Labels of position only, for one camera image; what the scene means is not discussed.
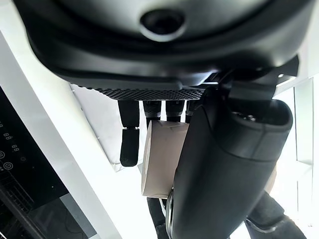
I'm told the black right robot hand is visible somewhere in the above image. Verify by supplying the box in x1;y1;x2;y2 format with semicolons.
146;191;308;239

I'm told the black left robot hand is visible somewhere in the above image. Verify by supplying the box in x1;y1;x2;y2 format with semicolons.
12;0;317;239

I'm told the beige paper cup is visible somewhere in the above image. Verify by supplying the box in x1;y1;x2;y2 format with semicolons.
141;120;278;200

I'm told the black dishwasher control panel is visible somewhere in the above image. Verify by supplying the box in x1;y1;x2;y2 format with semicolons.
0;84;98;239

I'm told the white flat board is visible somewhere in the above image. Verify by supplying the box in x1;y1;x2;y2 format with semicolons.
69;83;148;173

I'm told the white cabinet frame panel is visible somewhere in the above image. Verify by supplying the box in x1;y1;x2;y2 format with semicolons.
0;0;123;239

